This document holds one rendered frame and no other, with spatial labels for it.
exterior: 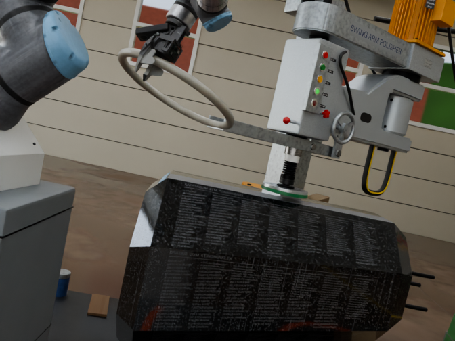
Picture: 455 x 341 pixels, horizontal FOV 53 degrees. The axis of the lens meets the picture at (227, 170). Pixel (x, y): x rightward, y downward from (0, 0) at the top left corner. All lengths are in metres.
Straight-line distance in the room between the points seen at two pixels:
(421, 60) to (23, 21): 1.95
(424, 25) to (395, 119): 0.49
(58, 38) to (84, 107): 7.48
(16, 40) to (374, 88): 1.67
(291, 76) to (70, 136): 6.90
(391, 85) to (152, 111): 6.25
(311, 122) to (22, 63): 1.25
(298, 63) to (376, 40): 0.42
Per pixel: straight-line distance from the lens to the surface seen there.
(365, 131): 2.32
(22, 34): 1.17
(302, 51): 2.07
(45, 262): 1.32
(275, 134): 1.95
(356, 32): 2.19
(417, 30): 2.63
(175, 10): 1.55
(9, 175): 1.22
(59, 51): 1.13
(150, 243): 1.81
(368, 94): 2.30
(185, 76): 1.49
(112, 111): 8.44
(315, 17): 2.07
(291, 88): 2.06
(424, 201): 8.83
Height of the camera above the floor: 1.10
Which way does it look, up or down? 5 degrees down
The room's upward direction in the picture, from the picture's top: 12 degrees clockwise
